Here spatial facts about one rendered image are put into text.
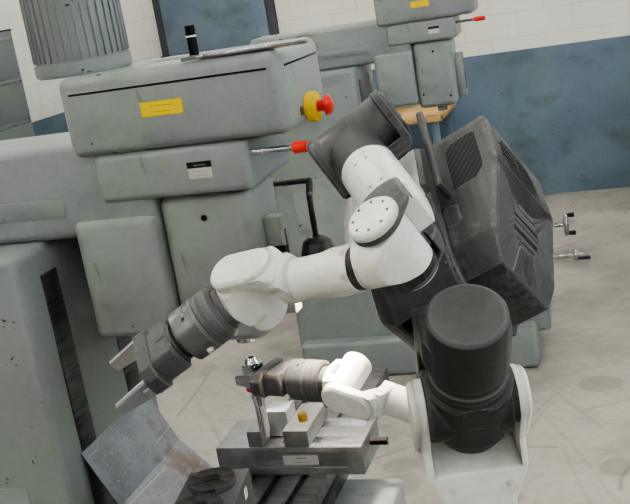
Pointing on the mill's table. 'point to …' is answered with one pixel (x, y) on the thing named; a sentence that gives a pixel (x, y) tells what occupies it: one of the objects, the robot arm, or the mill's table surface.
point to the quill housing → (215, 235)
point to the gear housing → (189, 169)
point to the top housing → (190, 99)
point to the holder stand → (218, 487)
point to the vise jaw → (299, 431)
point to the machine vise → (341, 448)
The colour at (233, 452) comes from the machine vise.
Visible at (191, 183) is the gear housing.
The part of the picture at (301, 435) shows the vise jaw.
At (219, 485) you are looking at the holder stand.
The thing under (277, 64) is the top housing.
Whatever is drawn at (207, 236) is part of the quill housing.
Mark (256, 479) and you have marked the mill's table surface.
